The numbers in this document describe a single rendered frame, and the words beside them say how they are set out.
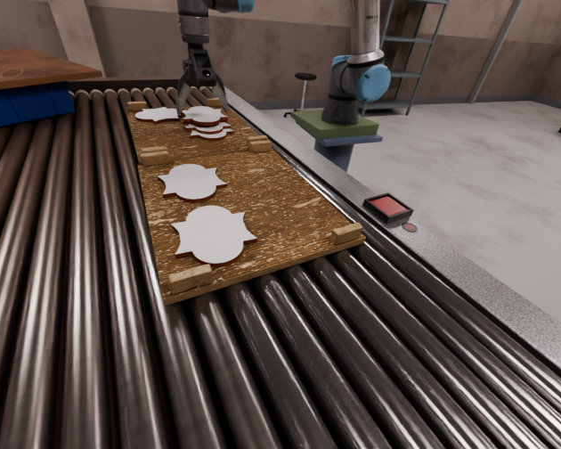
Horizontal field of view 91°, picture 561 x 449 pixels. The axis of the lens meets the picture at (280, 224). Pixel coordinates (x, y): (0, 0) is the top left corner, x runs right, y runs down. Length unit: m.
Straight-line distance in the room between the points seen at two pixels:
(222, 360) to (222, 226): 0.22
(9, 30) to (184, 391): 4.15
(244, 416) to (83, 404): 0.16
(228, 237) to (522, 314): 0.47
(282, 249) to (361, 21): 0.76
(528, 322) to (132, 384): 0.54
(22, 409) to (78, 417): 0.06
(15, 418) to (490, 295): 0.63
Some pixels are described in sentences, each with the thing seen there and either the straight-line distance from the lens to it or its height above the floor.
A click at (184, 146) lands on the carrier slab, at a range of 0.81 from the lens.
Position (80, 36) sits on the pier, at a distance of 4.04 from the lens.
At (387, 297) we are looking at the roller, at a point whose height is 0.92.
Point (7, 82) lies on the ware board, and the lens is 1.10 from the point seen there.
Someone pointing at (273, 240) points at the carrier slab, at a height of 0.94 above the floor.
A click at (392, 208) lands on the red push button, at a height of 0.93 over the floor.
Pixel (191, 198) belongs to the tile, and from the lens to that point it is 0.57.
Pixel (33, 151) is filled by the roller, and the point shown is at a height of 0.92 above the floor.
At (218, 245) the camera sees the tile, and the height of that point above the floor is 0.95.
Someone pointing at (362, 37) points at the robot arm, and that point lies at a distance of 1.04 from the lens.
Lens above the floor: 1.25
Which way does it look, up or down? 38 degrees down
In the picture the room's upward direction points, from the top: 6 degrees clockwise
